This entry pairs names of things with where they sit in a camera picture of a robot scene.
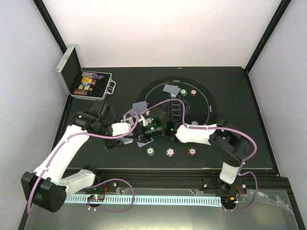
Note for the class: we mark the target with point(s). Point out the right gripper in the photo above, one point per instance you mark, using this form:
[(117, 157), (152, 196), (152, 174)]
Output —
[(143, 136)]

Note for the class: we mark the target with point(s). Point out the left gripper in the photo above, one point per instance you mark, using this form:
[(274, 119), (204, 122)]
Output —
[(113, 143)]

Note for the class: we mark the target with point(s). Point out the dealt card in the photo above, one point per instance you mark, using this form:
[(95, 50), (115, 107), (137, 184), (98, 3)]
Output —
[(139, 106), (142, 144), (171, 89)]

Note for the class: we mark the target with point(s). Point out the green poker chip stack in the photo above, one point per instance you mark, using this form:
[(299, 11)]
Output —
[(150, 151)]

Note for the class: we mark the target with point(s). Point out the blue white poker chip stack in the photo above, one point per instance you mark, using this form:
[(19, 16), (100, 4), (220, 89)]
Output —
[(170, 152)]

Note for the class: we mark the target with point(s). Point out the brown poker chip stack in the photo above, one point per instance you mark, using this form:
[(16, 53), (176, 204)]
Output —
[(192, 151)]

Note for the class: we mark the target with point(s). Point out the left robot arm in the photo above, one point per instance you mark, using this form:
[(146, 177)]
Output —
[(45, 186)]

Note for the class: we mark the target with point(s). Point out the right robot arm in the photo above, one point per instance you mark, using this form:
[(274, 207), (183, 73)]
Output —
[(229, 144)]

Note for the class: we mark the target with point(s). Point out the white playing card box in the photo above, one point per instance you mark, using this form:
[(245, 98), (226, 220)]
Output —
[(130, 122)]

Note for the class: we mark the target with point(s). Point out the round black poker mat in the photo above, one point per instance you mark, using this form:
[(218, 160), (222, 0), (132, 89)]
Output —
[(201, 108)]

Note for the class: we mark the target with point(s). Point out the brown chips in case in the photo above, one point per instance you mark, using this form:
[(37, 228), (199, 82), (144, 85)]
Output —
[(80, 92)]

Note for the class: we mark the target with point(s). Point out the aluminium poker chip case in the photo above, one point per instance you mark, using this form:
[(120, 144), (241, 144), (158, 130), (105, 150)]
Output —
[(70, 71)]

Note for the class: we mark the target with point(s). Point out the red dice in case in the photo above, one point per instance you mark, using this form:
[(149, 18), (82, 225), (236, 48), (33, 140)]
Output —
[(92, 86)]

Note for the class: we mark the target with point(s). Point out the yellow blue card box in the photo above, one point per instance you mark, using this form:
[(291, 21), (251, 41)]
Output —
[(85, 84)]

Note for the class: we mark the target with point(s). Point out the purple chips in case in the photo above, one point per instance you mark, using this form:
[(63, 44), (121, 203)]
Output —
[(92, 75)]

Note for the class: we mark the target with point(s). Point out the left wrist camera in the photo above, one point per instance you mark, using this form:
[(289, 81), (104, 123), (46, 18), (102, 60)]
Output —
[(120, 128)]

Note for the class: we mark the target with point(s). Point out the white perforated cable strip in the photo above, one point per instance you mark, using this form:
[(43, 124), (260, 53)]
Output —
[(157, 200)]

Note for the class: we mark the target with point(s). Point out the black aluminium mounting rail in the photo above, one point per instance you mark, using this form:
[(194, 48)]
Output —
[(170, 179)]

